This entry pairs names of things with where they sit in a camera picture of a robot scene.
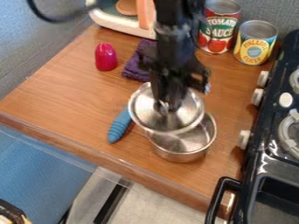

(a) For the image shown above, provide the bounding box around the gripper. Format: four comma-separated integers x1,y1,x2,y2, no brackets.
138,24,213,114

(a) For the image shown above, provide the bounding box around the silver lid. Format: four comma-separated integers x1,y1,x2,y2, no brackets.
127,81,207,133

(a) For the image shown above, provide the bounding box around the silver pot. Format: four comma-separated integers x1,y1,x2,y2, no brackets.
144,111,219,164

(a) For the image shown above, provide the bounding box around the purple cloth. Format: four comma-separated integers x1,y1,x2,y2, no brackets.
120,38,159,83

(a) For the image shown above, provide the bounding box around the blue ridged toy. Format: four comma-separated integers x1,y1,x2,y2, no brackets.
106,108,135,144

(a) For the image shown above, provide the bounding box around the red toy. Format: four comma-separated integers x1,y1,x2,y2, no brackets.
93,42,120,72

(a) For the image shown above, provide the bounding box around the red tomato can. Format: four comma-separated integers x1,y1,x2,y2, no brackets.
197,0,243,55

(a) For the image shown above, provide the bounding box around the yellow pineapple can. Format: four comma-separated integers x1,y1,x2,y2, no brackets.
232,19,280,67

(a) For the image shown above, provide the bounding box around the toy stove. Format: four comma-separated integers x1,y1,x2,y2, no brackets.
204,29,299,224

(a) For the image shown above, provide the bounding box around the black cable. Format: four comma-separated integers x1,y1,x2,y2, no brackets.
25,0,96,24

